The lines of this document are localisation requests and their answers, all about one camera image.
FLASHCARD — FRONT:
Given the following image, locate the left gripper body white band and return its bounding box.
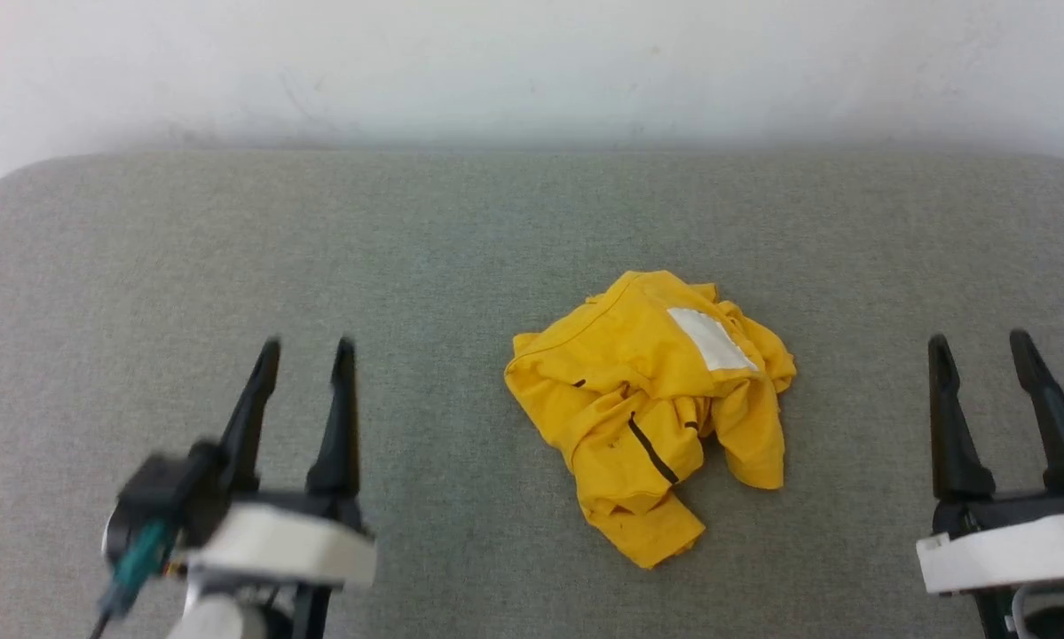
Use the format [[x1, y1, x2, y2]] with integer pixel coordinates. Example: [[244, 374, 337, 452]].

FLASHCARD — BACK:
[[185, 493, 378, 589]]

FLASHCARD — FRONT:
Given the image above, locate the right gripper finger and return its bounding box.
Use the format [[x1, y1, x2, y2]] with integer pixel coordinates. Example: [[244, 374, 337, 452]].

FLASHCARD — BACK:
[[1008, 328, 1064, 494], [927, 334, 997, 503]]

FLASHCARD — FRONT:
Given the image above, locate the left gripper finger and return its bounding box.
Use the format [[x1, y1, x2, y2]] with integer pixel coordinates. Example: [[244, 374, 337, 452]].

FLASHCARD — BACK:
[[218, 336, 282, 494], [306, 336, 362, 526]]

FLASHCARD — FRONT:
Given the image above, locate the teal left camera cable plug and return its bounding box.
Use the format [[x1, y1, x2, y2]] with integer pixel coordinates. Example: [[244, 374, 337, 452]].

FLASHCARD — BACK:
[[95, 522, 177, 627]]

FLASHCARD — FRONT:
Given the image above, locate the yellow garment with white label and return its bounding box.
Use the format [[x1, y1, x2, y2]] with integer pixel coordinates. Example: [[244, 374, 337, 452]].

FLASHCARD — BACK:
[[504, 270, 797, 570]]

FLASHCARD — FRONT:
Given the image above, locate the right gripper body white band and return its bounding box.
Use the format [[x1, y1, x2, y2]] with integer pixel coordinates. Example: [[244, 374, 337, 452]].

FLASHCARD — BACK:
[[916, 488, 1064, 595]]

